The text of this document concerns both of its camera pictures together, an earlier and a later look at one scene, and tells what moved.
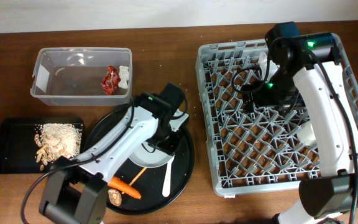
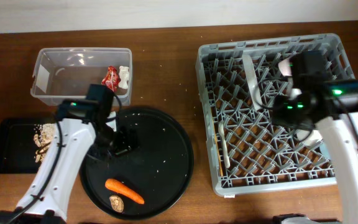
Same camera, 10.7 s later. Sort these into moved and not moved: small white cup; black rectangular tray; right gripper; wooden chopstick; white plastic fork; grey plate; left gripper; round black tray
Moved: wooden chopstick; white plastic fork; grey plate; left gripper; right gripper
Not moved: small white cup; black rectangular tray; round black tray
